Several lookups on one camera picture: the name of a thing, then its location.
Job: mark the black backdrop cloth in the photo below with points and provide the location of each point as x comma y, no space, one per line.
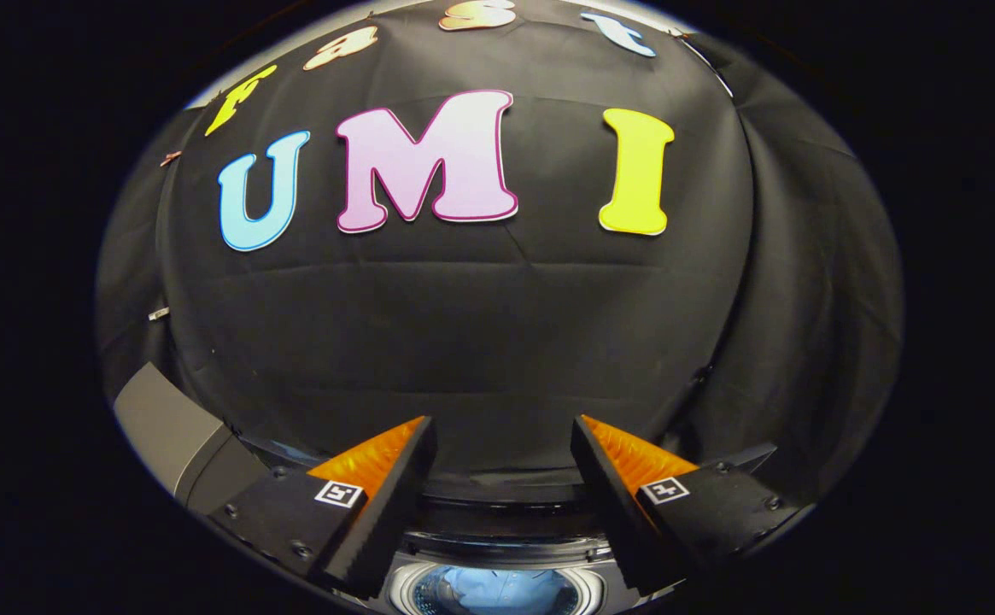
506,325

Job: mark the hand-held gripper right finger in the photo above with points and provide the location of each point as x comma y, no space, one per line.
612,504

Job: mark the small silver clip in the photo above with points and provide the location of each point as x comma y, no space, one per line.
158,313

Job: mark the small red clip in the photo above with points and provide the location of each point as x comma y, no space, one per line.
171,158

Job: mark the light blue polo shirt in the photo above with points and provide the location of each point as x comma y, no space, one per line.
497,594

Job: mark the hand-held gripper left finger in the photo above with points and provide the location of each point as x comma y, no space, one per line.
395,504

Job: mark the grey washing machine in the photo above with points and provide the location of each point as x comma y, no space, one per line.
595,589

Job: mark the grey box cabinet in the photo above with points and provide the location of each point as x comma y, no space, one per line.
172,427

